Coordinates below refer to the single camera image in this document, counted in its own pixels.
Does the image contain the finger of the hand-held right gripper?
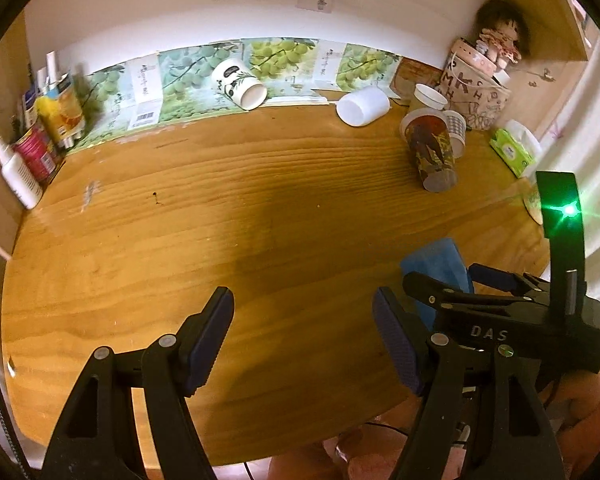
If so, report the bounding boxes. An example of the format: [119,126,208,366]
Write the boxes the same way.
[402,271,547,318]
[468,262,554,304]

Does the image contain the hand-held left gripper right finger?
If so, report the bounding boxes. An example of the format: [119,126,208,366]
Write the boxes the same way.
[372,286,563,480]

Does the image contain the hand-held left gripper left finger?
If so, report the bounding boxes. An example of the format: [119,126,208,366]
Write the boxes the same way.
[40,286,236,480]

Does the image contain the brown patterned paper cup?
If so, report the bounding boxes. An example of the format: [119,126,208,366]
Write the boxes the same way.
[400,108,458,194]

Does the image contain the plain white cup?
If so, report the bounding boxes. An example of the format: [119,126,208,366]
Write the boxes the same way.
[336,85,391,127]

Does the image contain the white leaf print cup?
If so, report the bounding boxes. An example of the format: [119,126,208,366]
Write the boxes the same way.
[211,58,268,111]

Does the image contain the white ribbed cup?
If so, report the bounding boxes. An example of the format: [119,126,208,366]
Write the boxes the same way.
[442,110,468,159]

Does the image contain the small white cup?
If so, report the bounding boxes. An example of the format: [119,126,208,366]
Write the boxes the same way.
[412,83,448,111]

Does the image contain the person's right hand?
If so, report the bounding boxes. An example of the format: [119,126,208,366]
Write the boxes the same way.
[550,360,600,480]

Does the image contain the blue face mask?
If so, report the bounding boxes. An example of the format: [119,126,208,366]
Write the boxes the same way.
[400,237,474,328]

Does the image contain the round coaster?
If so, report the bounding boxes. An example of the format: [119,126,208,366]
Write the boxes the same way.
[522,187,546,224]

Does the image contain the pink clothing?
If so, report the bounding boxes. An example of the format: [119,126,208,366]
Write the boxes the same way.
[267,402,422,480]

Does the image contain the green tissue pack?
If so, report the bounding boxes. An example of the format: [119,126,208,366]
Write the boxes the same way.
[489,128,536,179]

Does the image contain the beige letter print bag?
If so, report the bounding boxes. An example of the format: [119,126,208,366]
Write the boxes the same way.
[440,52,512,131]

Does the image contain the white curtain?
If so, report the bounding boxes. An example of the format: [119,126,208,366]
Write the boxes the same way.
[540,10,600,311]

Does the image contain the brown cardboard piece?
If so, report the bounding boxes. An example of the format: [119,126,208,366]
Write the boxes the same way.
[392,57,448,98]

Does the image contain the pink studded band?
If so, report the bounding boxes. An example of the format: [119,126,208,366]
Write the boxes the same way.
[451,37,497,74]

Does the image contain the brown haired doll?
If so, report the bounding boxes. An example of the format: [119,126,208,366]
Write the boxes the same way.
[475,0,530,71]

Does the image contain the white plastic bottle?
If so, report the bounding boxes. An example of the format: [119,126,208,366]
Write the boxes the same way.
[0,152,44,211]

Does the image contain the red can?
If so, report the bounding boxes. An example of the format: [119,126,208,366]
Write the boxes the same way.
[12,122,59,181]

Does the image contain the yellow packet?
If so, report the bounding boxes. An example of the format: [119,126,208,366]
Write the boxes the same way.
[35,82,87,147]

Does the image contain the wooden shelf panel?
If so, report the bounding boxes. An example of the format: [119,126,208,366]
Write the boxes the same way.
[460,0,590,63]

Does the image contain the grape print cardboard sheet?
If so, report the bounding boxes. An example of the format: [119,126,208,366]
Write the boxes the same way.
[72,36,402,150]

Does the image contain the dark blue box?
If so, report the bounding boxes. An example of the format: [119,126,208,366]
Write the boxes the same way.
[19,87,44,131]

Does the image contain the white tube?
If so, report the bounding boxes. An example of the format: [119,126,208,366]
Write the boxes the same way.
[44,51,71,92]

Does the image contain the thin black cable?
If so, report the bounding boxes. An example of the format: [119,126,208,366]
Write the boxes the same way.
[364,420,417,436]

